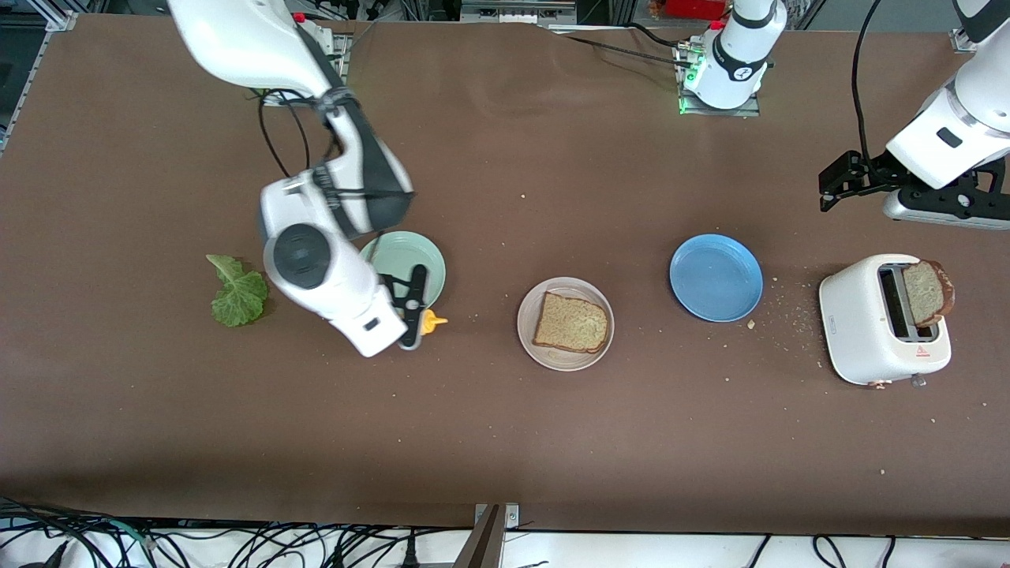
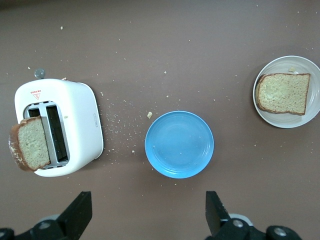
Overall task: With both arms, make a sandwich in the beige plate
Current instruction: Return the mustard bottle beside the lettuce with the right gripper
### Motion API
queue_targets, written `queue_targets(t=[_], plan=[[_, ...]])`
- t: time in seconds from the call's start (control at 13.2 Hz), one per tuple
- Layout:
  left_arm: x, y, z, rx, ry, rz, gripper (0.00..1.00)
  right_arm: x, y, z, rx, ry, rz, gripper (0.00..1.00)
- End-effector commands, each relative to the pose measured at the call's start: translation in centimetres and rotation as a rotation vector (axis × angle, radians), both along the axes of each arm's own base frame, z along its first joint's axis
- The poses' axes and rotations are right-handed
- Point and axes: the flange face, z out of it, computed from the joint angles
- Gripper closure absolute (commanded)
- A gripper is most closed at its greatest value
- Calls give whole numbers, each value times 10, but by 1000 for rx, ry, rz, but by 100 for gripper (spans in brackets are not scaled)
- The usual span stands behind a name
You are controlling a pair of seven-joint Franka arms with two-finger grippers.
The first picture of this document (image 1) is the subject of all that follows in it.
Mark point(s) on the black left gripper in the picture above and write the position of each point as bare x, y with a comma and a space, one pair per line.
874, 172

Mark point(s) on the yellow mustard squeeze bottle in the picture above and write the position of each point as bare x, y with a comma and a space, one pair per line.
432, 322

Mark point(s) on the brown bread slice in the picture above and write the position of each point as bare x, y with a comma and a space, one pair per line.
572, 323
927, 292

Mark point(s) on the green lettuce leaf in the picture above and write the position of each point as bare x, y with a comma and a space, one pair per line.
241, 300

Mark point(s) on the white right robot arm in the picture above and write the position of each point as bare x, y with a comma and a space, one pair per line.
237, 39

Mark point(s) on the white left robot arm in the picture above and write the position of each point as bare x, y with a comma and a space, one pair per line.
734, 63

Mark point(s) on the light green plate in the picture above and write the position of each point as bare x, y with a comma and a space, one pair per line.
430, 260

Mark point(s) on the blue plate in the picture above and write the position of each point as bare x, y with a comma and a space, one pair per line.
716, 278

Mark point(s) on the beige plate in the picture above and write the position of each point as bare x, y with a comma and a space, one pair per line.
565, 361

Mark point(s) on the white toaster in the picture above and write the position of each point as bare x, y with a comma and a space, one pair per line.
856, 331

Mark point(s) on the red box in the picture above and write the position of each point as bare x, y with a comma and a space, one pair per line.
694, 8

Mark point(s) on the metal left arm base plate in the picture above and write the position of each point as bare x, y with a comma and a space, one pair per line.
746, 111

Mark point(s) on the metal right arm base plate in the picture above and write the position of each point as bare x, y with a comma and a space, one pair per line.
341, 55

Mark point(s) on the metal table edge bracket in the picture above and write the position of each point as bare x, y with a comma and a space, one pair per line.
489, 540

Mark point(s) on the aluminium frame rail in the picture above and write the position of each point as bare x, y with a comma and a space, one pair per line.
517, 9

